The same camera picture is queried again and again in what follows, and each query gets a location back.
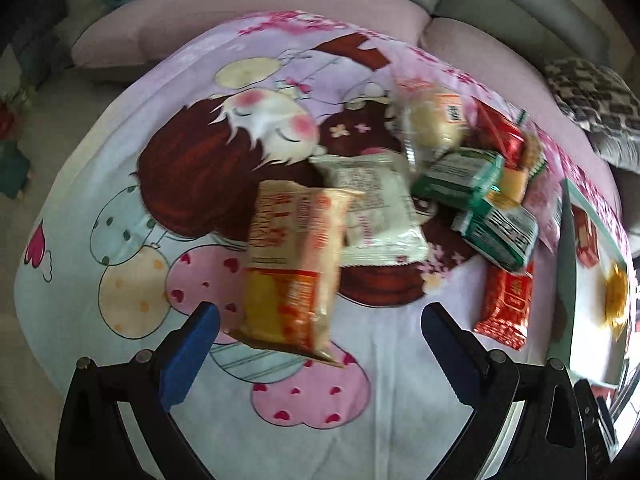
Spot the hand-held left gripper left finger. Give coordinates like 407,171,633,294
55,301,221,480

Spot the dark green biscuit packet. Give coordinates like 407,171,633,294
411,147,506,211

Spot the clear-wrapped round pastry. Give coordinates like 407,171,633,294
392,77,478,171

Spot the black white patterned pillow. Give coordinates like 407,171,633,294
542,55,640,143

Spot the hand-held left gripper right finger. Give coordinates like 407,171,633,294
421,302,588,480

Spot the white snack packet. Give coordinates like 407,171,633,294
307,154,432,267

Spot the red puffed snack packet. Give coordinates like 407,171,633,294
472,102,526,171

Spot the small red snack packet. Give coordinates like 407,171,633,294
572,205,601,268

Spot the pink snack packet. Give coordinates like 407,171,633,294
522,170,566,256

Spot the yellow corn packet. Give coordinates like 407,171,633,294
602,260,631,331

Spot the pink sofa cover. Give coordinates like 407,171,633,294
70,0,623,221

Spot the printed cartoon blanket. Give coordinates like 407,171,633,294
15,10,631,480

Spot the grey pillow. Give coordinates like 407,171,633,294
590,130,640,171

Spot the green white biscuit packet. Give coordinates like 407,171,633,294
452,192,540,273

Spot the orange beige snack packet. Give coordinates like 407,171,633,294
220,180,368,368

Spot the clear green-trimmed cracker packet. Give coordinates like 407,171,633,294
515,110,548,181

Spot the yellow cake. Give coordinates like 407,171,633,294
497,167,531,203

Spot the teal cardboard tray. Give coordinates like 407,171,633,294
547,177,633,388

